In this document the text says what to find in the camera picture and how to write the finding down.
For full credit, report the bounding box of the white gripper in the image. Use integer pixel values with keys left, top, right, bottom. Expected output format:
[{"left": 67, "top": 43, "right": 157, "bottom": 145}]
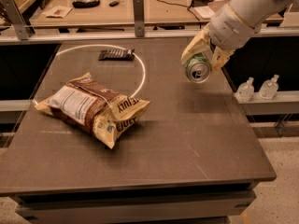
[{"left": 181, "top": 4, "right": 262, "bottom": 72}]

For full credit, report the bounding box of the green soda can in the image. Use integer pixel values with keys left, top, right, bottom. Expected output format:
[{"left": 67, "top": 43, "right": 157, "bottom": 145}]
[{"left": 184, "top": 53, "right": 212, "bottom": 83}]

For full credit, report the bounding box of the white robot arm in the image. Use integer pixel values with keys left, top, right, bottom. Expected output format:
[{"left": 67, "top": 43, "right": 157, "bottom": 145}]
[{"left": 181, "top": 0, "right": 299, "bottom": 70}]

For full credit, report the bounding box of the white card on desk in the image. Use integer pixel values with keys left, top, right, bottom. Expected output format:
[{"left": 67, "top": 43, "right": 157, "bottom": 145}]
[{"left": 194, "top": 6, "right": 215, "bottom": 19}]

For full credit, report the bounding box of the clear sanitizer bottle left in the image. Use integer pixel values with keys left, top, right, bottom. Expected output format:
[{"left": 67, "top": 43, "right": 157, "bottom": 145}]
[{"left": 235, "top": 77, "right": 254, "bottom": 103}]

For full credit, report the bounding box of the clear sanitizer bottle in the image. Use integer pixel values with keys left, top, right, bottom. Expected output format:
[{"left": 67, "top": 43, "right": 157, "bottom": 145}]
[
  {"left": 258, "top": 75, "right": 279, "bottom": 100},
  {"left": 235, "top": 77, "right": 254, "bottom": 103}
]

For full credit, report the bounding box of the clear sanitizer bottle right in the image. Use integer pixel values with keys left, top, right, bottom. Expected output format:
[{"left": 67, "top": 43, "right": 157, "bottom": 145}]
[{"left": 258, "top": 75, "right": 279, "bottom": 100}]

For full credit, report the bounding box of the dark chocolate bar wrapper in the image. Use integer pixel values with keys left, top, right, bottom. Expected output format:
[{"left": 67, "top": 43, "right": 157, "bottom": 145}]
[{"left": 98, "top": 49, "right": 135, "bottom": 61}]

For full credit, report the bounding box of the white circle line marking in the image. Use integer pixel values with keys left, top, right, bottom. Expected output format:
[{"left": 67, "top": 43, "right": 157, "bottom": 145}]
[{"left": 33, "top": 44, "right": 147, "bottom": 105}]

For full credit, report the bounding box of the black device on desk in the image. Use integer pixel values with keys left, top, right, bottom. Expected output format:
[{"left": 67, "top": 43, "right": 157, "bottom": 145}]
[{"left": 72, "top": 0, "right": 100, "bottom": 8}]

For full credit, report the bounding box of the brown and yellow chip bag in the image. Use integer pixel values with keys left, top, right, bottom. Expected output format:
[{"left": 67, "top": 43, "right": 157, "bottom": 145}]
[{"left": 36, "top": 73, "right": 150, "bottom": 148}]

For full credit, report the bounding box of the tan paper packet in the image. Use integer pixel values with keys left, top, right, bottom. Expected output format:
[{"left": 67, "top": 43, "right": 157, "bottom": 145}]
[{"left": 44, "top": 6, "right": 72, "bottom": 18}]

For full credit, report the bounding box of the metal rail bar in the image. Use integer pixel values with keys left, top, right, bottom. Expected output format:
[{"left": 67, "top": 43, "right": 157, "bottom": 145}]
[{"left": 0, "top": 27, "right": 299, "bottom": 44}]

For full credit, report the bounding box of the middle metal bracket post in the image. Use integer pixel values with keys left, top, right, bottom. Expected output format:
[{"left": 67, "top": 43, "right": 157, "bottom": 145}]
[{"left": 133, "top": 0, "right": 145, "bottom": 37}]

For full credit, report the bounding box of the metal bracket post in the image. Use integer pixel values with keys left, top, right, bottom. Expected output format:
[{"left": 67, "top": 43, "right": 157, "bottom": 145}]
[
  {"left": 0, "top": 0, "right": 31, "bottom": 40},
  {"left": 133, "top": 0, "right": 145, "bottom": 37}
]

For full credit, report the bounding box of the left metal bracket post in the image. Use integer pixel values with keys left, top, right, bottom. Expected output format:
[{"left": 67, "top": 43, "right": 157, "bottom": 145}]
[{"left": 0, "top": 0, "right": 31, "bottom": 40}]

